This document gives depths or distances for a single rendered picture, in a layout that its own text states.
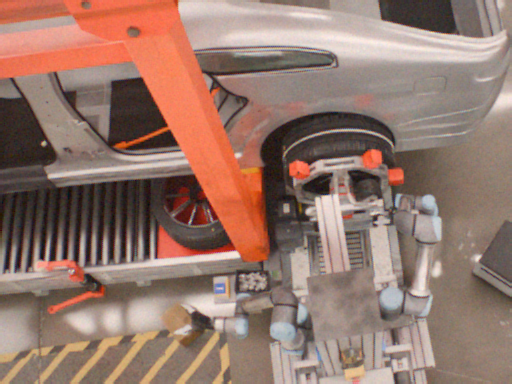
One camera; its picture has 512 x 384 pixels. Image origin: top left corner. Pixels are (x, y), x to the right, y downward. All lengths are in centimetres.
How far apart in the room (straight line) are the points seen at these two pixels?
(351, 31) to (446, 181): 191
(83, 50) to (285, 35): 123
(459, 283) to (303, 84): 193
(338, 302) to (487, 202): 256
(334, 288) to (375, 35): 136
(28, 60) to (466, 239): 326
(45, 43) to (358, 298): 140
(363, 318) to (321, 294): 18
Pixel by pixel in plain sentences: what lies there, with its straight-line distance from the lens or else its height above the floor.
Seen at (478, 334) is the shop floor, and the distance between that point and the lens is 463.
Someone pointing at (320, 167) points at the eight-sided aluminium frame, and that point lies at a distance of 374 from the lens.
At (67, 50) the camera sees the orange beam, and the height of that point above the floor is 273.
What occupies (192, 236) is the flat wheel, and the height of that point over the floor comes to 50.
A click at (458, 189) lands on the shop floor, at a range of 494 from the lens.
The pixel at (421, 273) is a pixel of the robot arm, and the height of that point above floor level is 113.
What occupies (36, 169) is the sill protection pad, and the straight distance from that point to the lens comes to 437.
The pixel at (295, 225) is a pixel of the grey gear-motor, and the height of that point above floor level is 41.
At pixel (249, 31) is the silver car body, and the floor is 188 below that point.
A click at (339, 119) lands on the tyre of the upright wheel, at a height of 118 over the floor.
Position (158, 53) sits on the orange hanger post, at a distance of 231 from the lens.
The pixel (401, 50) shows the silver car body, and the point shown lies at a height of 171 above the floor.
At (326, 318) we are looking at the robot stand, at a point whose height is 203.
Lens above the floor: 447
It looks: 64 degrees down
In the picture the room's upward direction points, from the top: 10 degrees counter-clockwise
